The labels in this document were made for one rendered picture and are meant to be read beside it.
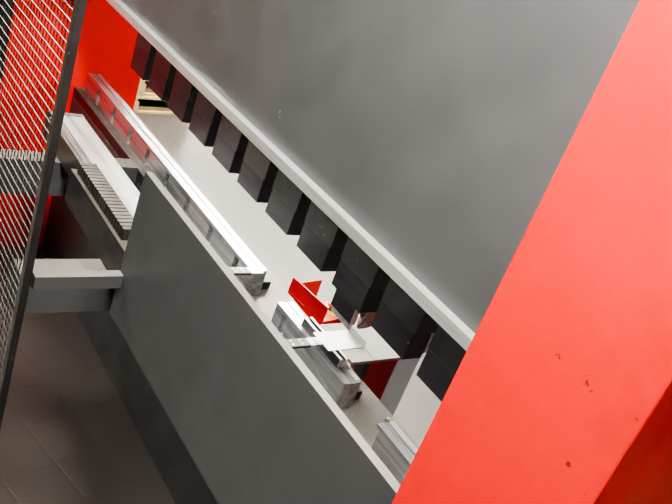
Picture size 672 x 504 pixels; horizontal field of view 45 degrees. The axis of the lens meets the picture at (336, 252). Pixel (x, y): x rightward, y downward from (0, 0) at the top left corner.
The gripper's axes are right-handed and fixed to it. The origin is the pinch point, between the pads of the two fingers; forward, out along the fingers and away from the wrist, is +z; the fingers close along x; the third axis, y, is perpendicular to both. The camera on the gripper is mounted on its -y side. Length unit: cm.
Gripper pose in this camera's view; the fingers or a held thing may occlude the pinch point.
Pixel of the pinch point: (361, 326)
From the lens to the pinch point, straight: 235.2
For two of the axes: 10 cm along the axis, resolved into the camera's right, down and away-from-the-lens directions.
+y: -4.0, -5.5, -7.4
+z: -7.6, 6.5, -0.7
